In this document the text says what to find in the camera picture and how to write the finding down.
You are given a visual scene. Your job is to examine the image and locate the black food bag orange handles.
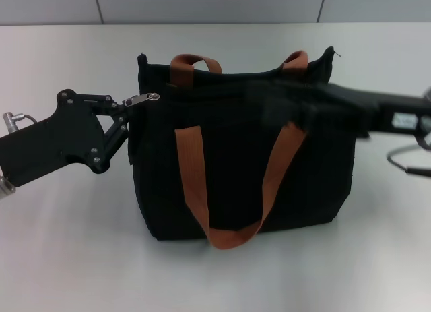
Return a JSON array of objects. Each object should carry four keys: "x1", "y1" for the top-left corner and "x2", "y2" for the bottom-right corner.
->
[{"x1": 127, "y1": 46, "x2": 357, "y2": 251}]

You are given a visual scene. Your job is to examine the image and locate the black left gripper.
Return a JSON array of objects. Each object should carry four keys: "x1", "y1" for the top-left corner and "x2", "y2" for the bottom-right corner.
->
[{"x1": 0, "y1": 88, "x2": 133, "y2": 189}]

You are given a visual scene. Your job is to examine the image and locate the silver zipper pull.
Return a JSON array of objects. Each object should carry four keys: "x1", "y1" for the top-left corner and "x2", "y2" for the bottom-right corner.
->
[{"x1": 121, "y1": 91, "x2": 161, "y2": 108}]

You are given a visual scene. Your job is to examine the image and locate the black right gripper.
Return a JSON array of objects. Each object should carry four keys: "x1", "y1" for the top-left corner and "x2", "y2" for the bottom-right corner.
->
[{"x1": 264, "y1": 80, "x2": 431, "y2": 148}]

